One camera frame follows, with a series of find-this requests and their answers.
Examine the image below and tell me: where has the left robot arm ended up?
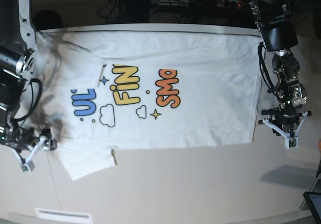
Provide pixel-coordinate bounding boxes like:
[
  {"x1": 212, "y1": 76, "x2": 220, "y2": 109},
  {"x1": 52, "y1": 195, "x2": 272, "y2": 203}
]
[{"x1": 249, "y1": 0, "x2": 311, "y2": 149}]

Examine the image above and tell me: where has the white printed T-shirt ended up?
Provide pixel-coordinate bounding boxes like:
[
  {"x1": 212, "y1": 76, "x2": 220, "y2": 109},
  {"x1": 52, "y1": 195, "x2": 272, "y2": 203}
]
[{"x1": 32, "y1": 31, "x2": 261, "y2": 180}]

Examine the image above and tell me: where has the white paper label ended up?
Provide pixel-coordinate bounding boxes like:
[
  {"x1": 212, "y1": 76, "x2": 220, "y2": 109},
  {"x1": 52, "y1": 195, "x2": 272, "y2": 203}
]
[{"x1": 35, "y1": 208, "x2": 93, "y2": 224}]

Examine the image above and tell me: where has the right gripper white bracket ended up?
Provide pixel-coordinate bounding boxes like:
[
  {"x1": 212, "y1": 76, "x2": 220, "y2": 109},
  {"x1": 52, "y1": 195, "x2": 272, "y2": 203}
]
[{"x1": 12, "y1": 128, "x2": 57, "y2": 172}]

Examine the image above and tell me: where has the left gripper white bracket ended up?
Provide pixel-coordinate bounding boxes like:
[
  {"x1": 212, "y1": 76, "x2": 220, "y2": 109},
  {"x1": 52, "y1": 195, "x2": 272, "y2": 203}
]
[{"x1": 258, "y1": 110, "x2": 312, "y2": 149}]

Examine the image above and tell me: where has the tablet with dark frame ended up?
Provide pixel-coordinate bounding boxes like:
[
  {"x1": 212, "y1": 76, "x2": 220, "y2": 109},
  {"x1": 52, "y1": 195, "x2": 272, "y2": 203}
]
[{"x1": 303, "y1": 192, "x2": 320, "y2": 224}]

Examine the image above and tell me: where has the black power strip red light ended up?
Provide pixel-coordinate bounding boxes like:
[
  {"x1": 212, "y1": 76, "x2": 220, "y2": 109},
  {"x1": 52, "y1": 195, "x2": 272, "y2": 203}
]
[{"x1": 157, "y1": 0, "x2": 246, "y2": 9}]

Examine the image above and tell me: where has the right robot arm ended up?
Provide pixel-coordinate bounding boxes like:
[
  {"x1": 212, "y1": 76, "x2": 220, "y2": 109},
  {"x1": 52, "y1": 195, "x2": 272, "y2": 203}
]
[{"x1": 1, "y1": 0, "x2": 57, "y2": 172}]

